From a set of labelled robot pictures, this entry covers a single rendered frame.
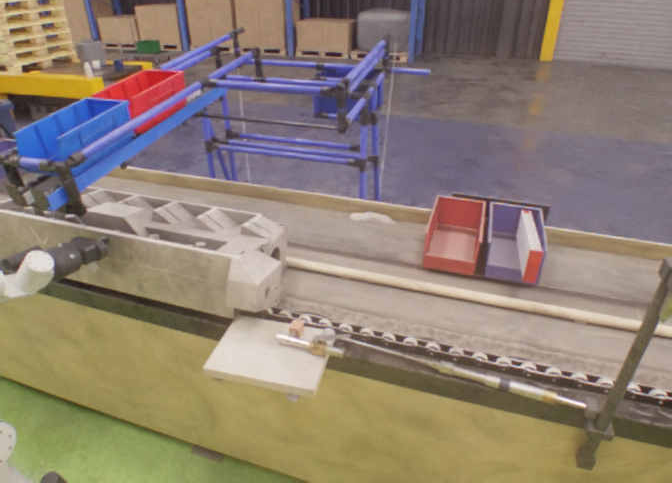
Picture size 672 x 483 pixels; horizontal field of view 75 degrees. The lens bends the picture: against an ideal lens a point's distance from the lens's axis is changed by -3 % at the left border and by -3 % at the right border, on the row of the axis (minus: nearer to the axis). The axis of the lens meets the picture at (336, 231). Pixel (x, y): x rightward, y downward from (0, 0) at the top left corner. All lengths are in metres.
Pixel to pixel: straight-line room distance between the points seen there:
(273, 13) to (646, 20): 7.66
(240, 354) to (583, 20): 10.66
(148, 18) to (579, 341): 11.95
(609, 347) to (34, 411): 2.30
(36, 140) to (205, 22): 10.25
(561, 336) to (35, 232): 1.69
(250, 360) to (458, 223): 1.04
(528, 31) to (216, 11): 6.89
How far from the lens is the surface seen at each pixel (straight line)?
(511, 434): 1.40
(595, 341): 1.55
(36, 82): 6.73
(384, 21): 10.06
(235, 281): 1.27
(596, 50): 11.47
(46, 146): 1.58
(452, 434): 1.43
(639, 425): 1.36
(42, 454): 2.34
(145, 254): 1.45
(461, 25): 11.32
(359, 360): 1.29
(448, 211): 1.89
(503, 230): 1.92
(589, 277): 1.83
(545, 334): 1.51
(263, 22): 10.95
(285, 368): 1.23
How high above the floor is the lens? 1.69
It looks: 30 degrees down
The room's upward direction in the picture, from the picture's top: straight up
